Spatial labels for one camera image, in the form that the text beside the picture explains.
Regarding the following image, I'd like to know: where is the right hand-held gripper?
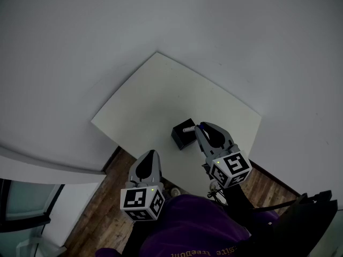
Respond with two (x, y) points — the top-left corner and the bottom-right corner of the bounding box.
(194, 122), (253, 190)

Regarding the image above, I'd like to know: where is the person's right forearm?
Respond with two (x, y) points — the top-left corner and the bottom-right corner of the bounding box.
(224, 182), (255, 235)

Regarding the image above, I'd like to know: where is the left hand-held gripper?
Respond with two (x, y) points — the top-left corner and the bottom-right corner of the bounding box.
(120, 149), (166, 222)

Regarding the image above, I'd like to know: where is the black bag with strap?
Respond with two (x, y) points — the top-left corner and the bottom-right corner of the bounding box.
(251, 189), (339, 257)

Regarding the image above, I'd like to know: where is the black framed glass window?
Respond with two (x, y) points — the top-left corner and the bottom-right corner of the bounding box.
(0, 178), (65, 234)

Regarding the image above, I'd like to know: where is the black baseboard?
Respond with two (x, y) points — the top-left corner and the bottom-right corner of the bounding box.
(250, 159), (301, 198)
(101, 146), (121, 173)

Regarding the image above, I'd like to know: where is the black square pen holder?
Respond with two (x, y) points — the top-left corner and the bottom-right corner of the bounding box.
(171, 118), (198, 151)

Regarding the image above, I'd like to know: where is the person's left forearm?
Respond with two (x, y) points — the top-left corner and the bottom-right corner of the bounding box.
(128, 220), (161, 257)

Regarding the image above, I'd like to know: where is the white pen with blue cap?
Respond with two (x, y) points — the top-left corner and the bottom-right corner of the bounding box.
(182, 124), (206, 133)

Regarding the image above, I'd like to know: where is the person's purple sweater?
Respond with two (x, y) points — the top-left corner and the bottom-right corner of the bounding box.
(95, 193), (279, 257)

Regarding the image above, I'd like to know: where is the white frame stand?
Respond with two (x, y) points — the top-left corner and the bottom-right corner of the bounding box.
(16, 236), (66, 257)

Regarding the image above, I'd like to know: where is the black cable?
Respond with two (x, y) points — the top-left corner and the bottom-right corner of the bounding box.
(206, 180), (228, 206)

